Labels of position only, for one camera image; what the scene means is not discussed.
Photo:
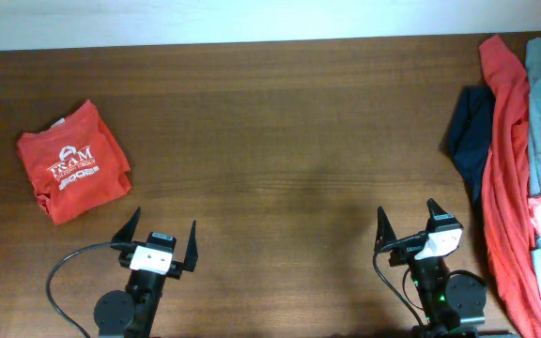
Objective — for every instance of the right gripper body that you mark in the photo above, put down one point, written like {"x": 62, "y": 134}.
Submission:
{"x": 407, "y": 257}

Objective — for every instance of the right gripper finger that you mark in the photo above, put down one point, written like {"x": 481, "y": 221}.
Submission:
{"x": 435, "y": 210}
{"x": 385, "y": 236}

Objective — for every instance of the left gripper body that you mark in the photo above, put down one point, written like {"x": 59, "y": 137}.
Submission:
{"x": 176, "y": 269}

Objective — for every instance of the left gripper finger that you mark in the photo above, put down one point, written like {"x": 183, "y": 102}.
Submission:
{"x": 122, "y": 239}
{"x": 191, "y": 255}

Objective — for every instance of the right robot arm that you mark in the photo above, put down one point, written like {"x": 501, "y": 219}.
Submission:
{"x": 452, "y": 301}

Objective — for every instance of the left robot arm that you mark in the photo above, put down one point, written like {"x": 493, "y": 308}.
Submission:
{"x": 130, "y": 312}

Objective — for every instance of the navy blue garment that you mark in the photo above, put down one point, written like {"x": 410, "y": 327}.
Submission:
{"x": 470, "y": 136}

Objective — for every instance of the folded red printed t-shirt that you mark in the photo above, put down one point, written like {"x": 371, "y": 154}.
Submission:
{"x": 75, "y": 165}

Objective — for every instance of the red orange garment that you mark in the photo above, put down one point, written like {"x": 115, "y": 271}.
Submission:
{"x": 509, "y": 234}

